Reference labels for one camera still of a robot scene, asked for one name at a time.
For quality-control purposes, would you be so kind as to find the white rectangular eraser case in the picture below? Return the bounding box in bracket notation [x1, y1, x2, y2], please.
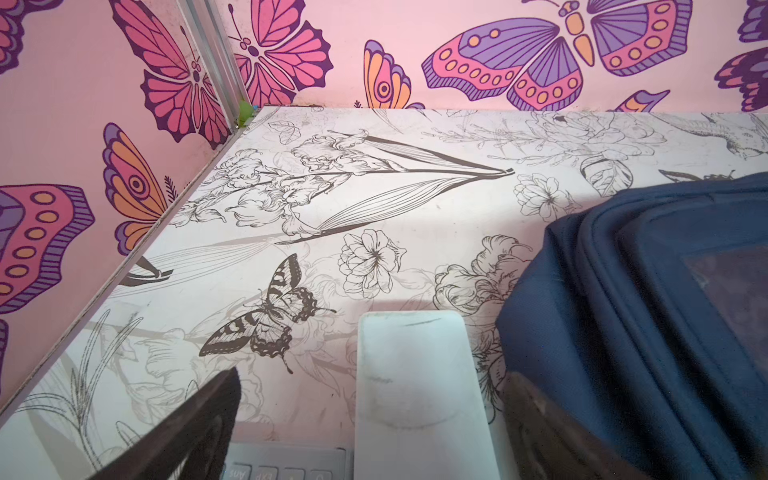
[353, 310, 500, 479]

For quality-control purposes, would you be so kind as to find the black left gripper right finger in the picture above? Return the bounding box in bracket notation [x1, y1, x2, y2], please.
[502, 372, 648, 479]

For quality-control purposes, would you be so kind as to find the navy blue student backpack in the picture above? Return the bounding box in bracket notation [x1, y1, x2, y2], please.
[496, 173, 767, 479]

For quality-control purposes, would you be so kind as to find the grey pocket calculator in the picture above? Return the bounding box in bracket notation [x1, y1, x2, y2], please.
[220, 442, 353, 480]

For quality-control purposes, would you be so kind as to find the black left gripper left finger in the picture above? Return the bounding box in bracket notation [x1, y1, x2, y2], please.
[93, 368, 241, 479]

